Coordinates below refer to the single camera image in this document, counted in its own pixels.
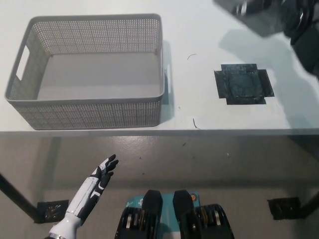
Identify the black teal robot torso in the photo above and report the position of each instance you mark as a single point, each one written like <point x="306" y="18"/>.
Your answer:
<point x="184" y="219"/>

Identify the black metal table leg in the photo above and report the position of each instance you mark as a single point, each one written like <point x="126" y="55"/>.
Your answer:
<point x="311" y="201"/>
<point x="18" y="196"/>

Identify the black tape patch on table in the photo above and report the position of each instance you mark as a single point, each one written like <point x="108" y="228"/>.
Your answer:
<point x="243" y="84"/>

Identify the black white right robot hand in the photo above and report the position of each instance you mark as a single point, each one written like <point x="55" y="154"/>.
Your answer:
<point x="261" y="15"/>

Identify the large grey perforated basket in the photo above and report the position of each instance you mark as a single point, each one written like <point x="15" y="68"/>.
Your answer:
<point x="99" y="113"/>

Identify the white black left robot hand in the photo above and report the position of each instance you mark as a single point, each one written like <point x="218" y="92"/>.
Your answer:
<point x="87" y="191"/>

